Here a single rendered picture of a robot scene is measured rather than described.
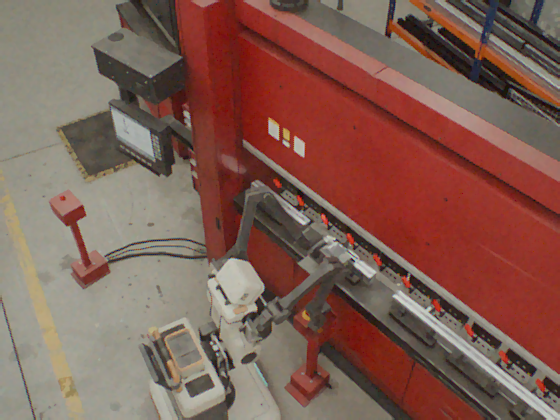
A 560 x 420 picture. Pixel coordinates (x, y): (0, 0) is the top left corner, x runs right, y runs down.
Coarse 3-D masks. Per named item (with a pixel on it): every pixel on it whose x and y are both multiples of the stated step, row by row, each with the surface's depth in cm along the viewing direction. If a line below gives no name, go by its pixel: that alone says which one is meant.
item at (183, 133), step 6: (162, 120) 423; (168, 120) 422; (174, 120) 422; (174, 126) 418; (180, 126) 418; (174, 132) 423; (180, 132) 414; (186, 132) 414; (180, 138) 419; (186, 138) 410; (192, 138) 409; (186, 144) 415; (192, 144) 406; (192, 150) 411
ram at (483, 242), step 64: (256, 64) 338; (256, 128) 372; (320, 128) 323; (384, 128) 286; (320, 192) 354; (384, 192) 310; (448, 192) 275; (512, 192) 255; (448, 256) 297; (512, 256) 265; (512, 320) 285
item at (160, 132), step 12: (120, 108) 369; (132, 108) 372; (144, 120) 361; (156, 120) 365; (156, 132) 356; (168, 132) 365; (120, 144) 395; (156, 144) 364; (168, 144) 369; (144, 156) 383; (156, 156) 372; (168, 156) 371; (156, 168) 381; (168, 168) 376
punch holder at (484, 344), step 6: (474, 324) 308; (474, 330) 310; (480, 330) 306; (468, 336) 316; (474, 336) 312; (480, 336) 309; (486, 336) 305; (492, 336) 302; (474, 342) 314; (480, 342) 311; (486, 342) 308; (492, 342) 304; (498, 342) 301; (480, 348) 313; (486, 348) 309; (492, 348) 306; (498, 348) 314; (486, 354) 312; (492, 354) 308
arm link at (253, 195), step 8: (248, 192) 324; (256, 192) 322; (264, 192) 321; (248, 200) 322; (256, 200) 322; (264, 200) 323; (248, 208) 324; (248, 216) 327; (248, 224) 329; (240, 232) 331; (248, 232) 331; (240, 240) 332; (232, 248) 341; (240, 248) 333; (240, 256) 334
